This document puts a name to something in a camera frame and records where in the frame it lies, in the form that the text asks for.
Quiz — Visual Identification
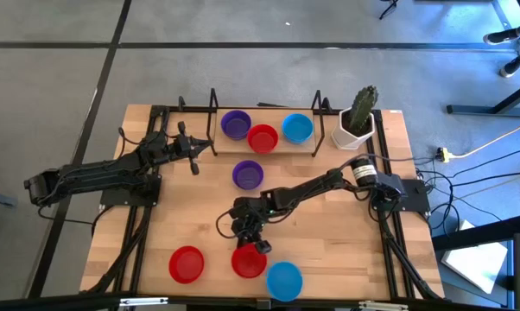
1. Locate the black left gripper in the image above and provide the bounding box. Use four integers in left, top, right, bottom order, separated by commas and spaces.
168, 122, 213, 175

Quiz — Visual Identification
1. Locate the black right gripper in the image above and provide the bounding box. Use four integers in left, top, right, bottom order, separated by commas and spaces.
230, 215, 273, 255

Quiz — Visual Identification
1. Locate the red plastic mini bowl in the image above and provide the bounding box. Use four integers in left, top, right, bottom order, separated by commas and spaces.
231, 243, 269, 279
168, 245, 206, 285
246, 124, 280, 155

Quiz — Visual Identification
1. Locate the purple plastic mini bowl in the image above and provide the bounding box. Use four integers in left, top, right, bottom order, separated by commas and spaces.
231, 159, 264, 191
219, 109, 253, 141

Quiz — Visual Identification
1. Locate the blue plastic mini bowl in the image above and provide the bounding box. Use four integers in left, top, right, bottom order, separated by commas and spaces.
266, 261, 304, 302
282, 112, 314, 145

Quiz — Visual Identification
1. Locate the wooden shelf with black legs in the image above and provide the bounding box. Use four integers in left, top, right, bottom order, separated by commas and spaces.
206, 87, 333, 159

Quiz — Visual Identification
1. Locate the white hexagonal plant pot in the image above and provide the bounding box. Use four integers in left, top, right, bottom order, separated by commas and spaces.
331, 107, 377, 151

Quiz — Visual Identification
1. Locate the green cactus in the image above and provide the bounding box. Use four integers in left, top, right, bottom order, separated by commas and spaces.
348, 85, 380, 136

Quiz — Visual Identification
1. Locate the black stand foot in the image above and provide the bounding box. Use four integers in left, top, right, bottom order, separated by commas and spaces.
378, 0, 400, 21

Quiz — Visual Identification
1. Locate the white board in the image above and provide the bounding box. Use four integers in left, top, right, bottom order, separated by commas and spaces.
440, 219, 510, 295

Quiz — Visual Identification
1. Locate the person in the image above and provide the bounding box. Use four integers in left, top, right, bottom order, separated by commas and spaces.
483, 22, 520, 79

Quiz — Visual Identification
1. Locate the black metal rig frame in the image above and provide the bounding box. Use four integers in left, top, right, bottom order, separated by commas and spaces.
0, 95, 516, 311

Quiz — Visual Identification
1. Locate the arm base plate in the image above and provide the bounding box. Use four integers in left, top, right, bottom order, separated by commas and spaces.
99, 172, 162, 207
370, 177, 430, 213

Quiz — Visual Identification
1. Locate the silver metal bracket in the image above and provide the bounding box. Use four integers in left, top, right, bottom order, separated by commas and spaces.
358, 301, 410, 311
118, 296, 169, 308

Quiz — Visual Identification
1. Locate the black floor cable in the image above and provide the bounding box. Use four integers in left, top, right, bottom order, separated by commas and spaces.
415, 145, 520, 179
432, 170, 520, 189

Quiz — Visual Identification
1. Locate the yellow cable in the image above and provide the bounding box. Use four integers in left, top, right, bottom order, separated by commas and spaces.
448, 117, 520, 159

